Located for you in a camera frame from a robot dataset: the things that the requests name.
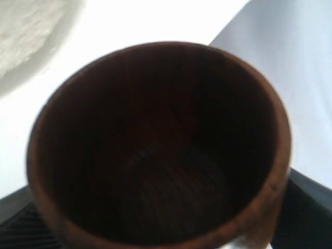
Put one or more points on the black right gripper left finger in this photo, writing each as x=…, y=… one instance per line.
x=21, y=224

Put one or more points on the rice in white bowl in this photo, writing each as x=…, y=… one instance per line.
x=25, y=26

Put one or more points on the small white ceramic bowl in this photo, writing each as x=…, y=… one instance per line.
x=20, y=75

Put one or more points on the white backdrop curtain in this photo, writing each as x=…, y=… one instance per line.
x=290, y=43

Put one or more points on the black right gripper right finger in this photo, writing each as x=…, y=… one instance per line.
x=305, y=218

